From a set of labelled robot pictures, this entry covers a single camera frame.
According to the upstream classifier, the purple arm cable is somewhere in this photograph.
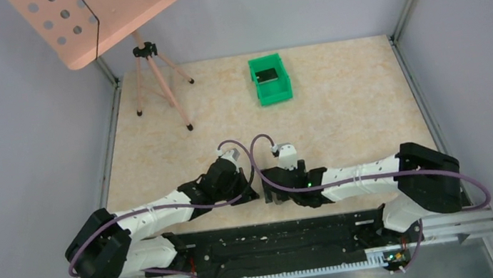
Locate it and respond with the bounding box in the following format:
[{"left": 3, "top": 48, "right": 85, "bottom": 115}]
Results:
[
  {"left": 247, "top": 105, "right": 493, "bottom": 239},
  {"left": 54, "top": 136, "right": 268, "bottom": 278}
]

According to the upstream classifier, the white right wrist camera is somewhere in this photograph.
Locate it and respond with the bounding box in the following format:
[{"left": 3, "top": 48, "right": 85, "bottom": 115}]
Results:
[{"left": 273, "top": 143, "right": 298, "bottom": 171}]

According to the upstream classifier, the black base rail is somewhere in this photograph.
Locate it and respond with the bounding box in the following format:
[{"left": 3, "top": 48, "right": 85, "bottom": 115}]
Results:
[{"left": 163, "top": 209, "right": 421, "bottom": 278}]

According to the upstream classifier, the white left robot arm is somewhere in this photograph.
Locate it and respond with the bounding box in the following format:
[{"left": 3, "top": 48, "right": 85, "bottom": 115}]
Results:
[{"left": 65, "top": 157, "right": 260, "bottom": 278}]

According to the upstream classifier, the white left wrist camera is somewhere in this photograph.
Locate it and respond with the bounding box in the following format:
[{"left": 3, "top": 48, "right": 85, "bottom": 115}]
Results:
[{"left": 216, "top": 148, "right": 240, "bottom": 163}]

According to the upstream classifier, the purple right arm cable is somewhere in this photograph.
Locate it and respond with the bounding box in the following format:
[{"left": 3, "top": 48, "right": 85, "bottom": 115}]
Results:
[{"left": 247, "top": 105, "right": 493, "bottom": 239}]

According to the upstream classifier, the black card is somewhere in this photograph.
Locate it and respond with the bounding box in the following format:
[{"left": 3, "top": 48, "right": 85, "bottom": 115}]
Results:
[{"left": 255, "top": 68, "right": 279, "bottom": 83}]

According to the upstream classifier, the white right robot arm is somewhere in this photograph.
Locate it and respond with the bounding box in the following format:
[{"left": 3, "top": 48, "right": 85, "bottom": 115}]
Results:
[{"left": 262, "top": 142, "right": 463, "bottom": 244}]

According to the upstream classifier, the pink music stand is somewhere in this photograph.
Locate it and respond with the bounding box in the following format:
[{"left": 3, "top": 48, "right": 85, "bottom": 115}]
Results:
[{"left": 9, "top": 0, "right": 194, "bottom": 130}]

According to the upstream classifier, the green plastic bin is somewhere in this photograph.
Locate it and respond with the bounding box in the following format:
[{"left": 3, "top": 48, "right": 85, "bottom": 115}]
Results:
[{"left": 248, "top": 53, "right": 293, "bottom": 107}]

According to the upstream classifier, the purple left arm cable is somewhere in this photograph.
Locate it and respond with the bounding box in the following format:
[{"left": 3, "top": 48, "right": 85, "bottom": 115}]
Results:
[{"left": 54, "top": 136, "right": 268, "bottom": 278}]

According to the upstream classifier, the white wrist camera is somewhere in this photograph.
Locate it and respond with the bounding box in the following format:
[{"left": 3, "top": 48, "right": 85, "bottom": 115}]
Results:
[
  {"left": 216, "top": 148, "right": 240, "bottom": 163},
  {"left": 273, "top": 143, "right": 298, "bottom": 171}
]

